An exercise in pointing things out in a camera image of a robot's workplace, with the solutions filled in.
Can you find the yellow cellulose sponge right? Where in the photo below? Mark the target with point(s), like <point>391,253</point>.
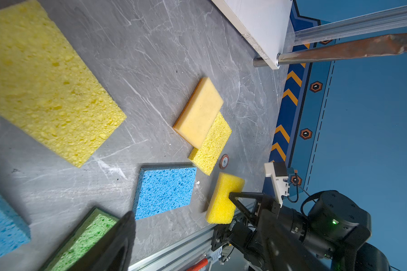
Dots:
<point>207,156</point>

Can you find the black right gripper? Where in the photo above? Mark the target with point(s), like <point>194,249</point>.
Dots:
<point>270,237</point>

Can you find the red handled tool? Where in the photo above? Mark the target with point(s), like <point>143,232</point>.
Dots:
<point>198,266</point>

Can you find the blue cellulose sponge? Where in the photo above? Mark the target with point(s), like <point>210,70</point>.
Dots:
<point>14,231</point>
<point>162,189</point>

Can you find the blue cellulose sponge centre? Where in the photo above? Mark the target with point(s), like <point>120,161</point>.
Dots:
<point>162,189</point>

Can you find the small red ring marker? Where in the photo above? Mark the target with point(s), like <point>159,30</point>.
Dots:
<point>224,161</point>

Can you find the orange-yellow thick sponge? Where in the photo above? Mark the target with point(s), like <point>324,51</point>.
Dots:
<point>199,113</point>

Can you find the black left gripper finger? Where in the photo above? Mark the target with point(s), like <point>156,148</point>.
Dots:
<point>113,251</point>

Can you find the yellow cellulose sponge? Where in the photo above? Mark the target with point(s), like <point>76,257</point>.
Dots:
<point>47,90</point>
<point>207,156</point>

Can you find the aluminium front rail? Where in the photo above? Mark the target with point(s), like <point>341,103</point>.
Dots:
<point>174,242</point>

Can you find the aluminium right corner post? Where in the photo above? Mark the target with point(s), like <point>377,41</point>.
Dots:
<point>360,25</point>

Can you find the yellow foam sponge front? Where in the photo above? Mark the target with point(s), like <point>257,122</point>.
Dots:
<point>221,210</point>

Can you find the white two-tier metal shelf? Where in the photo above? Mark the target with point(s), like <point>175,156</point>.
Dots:
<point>264,25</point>

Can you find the yellow cellulose sponge left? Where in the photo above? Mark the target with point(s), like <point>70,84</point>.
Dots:
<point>47,90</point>

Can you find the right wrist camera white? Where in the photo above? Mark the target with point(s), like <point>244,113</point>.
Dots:
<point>281,178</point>

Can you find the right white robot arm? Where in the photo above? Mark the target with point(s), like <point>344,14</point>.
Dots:
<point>340,231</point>

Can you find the green cellulose sponge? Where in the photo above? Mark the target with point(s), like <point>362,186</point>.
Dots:
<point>89,231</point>

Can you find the blue cellulose sponge left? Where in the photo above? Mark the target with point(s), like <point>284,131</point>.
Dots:
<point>14,231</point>

